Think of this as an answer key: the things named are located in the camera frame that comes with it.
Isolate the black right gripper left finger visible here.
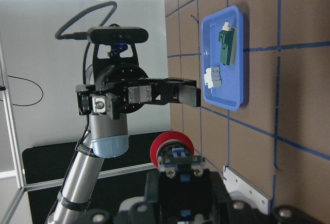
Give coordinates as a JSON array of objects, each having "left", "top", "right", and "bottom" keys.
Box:
[{"left": 144, "top": 171, "right": 165, "bottom": 223}]

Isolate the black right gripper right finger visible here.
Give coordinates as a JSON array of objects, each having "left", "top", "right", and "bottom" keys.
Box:
[{"left": 206, "top": 171, "right": 232, "bottom": 223}]

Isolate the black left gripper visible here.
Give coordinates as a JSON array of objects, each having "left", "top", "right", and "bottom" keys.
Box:
[{"left": 76, "top": 64, "right": 201, "bottom": 120}]

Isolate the red emergency stop button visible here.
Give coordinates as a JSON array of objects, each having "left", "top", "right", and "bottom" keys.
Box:
[{"left": 150, "top": 131, "right": 205, "bottom": 183}]

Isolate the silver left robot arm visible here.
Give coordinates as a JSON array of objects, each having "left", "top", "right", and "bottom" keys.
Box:
[{"left": 46, "top": 63, "right": 201, "bottom": 223}]

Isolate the grey white terminal block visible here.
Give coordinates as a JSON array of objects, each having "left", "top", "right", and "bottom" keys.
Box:
[{"left": 204, "top": 66, "right": 222, "bottom": 89}]

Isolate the blue plastic tray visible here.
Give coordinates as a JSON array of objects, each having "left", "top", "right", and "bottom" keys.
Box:
[{"left": 201, "top": 6, "right": 244, "bottom": 111}]

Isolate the green terminal block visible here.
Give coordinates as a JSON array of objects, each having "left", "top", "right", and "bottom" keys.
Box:
[{"left": 219, "top": 27, "right": 236, "bottom": 65}]

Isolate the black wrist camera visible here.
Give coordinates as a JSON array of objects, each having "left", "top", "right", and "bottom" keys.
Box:
[{"left": 87, "top": 26, "right": 149, "bottom": 45}]

